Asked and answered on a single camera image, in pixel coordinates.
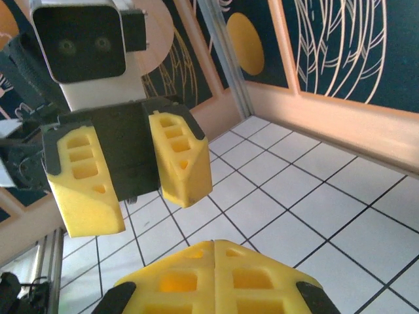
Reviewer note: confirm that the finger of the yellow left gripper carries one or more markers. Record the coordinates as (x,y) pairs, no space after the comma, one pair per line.
(85,202)
(183,176)

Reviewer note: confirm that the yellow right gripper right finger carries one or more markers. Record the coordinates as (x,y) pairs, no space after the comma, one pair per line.
(255,294)

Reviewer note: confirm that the peach wooden wall frame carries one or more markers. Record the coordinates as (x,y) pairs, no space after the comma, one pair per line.
(327,124)

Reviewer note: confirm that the aluminium table side rail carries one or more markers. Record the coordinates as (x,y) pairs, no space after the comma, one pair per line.
(49,271)

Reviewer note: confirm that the aluminium corner post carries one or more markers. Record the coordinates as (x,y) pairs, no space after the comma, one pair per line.
(226,65)

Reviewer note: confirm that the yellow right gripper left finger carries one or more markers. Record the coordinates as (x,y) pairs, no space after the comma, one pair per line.
(176,294)

